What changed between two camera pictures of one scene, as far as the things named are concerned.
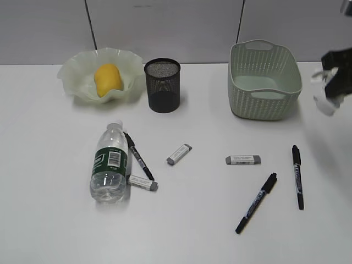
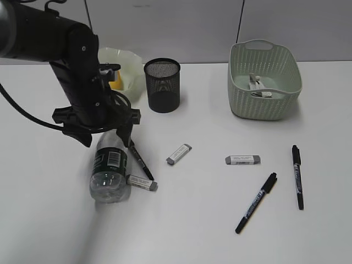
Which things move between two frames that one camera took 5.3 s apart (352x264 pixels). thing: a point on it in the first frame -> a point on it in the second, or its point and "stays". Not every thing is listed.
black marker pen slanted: [267, 188] stays
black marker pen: [296, 156] stays
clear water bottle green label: [108, 181] stays
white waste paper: [323, 104] -> [254, 83]
